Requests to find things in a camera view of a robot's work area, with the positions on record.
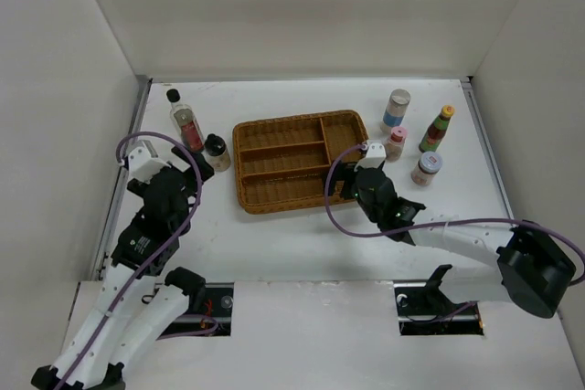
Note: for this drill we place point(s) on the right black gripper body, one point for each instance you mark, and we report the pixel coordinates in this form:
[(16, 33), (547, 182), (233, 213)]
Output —
[(366, 207)]

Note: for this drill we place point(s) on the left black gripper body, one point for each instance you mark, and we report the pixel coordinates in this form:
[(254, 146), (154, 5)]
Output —
[(140, 185)]

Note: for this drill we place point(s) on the tall glass red-label bottle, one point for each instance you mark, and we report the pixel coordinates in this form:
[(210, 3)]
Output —
[(185, 122)]

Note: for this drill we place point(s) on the small black-cap spice jar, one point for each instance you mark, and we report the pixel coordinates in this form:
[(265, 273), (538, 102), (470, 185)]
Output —
[(217, 153)]

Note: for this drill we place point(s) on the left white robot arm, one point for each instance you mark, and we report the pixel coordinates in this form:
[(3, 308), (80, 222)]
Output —
[(131, 311)]

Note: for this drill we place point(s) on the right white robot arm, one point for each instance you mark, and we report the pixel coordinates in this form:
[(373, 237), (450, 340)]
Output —
[(518, 260)]

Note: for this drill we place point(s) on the pink-cap spice shaker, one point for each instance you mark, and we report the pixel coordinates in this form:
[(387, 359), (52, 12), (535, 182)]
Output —
[(395, 142)]

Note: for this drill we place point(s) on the woven wicker divided basket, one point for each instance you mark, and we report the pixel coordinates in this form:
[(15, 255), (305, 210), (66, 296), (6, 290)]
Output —
[(281, 164)]

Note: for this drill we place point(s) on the green sauce bottle yellow cap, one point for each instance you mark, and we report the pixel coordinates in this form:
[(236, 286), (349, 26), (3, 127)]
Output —
[(432, 138)]

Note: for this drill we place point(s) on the blue-label silver-lid shaker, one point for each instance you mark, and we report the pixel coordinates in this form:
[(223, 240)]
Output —
[(398, 102)]

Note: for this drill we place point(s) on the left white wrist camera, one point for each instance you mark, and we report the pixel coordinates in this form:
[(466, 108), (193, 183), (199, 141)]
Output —
[(143, 162)]

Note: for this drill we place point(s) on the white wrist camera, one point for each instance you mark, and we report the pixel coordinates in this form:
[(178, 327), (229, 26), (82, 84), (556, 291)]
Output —
[(374, 155), (143, 162)]

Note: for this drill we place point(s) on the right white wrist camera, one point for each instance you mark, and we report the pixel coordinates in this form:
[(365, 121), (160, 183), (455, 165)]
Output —
[(374, 155)]

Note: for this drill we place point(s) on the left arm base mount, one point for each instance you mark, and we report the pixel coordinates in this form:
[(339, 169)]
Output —
[(215, 306)]

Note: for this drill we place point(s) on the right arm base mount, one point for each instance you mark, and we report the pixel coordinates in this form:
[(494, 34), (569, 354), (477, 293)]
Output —
[(423, 310)]

